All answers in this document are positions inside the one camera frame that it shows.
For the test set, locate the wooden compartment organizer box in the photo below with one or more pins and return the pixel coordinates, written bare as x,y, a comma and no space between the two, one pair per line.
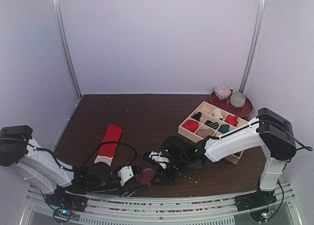
207,109

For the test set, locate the grey striped cup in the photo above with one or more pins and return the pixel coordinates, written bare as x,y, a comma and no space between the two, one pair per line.
237,99

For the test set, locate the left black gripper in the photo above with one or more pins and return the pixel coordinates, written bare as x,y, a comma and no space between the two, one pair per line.
127,194

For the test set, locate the red patterned sock in box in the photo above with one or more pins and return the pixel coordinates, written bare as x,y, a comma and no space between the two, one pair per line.
232,120

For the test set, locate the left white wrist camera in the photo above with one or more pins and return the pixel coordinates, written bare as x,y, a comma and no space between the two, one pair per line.
125,174

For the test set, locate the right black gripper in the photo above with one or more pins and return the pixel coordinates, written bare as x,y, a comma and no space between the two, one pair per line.
164,172

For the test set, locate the right circuit board with leds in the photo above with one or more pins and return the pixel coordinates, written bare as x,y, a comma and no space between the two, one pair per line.
261,216

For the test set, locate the black rolled sock in box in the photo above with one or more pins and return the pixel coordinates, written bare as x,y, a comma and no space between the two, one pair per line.
197,116

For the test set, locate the red rolled sock in box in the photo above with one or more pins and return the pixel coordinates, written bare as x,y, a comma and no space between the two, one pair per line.
191,125

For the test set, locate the red round tray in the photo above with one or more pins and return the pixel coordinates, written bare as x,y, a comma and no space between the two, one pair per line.
225,105

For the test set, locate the purple sock with orange cuff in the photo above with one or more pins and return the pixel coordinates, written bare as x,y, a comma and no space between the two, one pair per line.
146,176

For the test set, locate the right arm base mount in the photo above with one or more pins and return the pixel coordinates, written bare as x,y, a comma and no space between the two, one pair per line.
254,200

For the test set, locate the cream rolled sock in box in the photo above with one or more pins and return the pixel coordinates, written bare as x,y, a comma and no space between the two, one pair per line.
219,114

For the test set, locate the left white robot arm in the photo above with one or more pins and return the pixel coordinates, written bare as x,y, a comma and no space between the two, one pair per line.
38,165

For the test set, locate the teal rolled sock in box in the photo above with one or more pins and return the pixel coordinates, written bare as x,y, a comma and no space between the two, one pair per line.
224,128

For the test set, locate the right aluminium frame post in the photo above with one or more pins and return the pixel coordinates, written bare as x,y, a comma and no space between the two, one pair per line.
252,55

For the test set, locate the left aluminium frame post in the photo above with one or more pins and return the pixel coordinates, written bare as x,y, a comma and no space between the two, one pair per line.
65,47

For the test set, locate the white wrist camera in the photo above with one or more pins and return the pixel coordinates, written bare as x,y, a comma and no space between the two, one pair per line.
125,174
157,157

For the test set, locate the circuit board with leds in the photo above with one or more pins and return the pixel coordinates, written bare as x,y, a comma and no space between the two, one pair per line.
261,216
62,215

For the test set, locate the aluminium frame post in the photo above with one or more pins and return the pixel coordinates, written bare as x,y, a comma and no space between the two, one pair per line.
65,47
252,55

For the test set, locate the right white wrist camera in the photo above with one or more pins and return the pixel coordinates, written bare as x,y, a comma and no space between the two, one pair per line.
157,157

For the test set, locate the left circuit board with leds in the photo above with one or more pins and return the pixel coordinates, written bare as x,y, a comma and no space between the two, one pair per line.
62,215

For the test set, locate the red sock with striped cuff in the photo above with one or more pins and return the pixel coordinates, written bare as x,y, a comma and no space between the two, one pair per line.
109,145

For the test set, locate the black striped sock in box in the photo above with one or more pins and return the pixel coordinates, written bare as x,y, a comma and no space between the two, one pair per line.
211,124

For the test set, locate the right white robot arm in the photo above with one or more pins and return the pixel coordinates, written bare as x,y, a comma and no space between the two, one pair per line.
267,129

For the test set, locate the beige rolled sock in box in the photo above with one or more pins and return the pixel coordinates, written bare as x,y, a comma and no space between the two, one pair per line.
205,132

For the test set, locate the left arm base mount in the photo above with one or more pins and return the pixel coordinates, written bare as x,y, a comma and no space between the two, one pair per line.
67,201

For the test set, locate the white patterned bowl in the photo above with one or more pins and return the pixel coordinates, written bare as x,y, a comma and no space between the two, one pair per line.
222,92

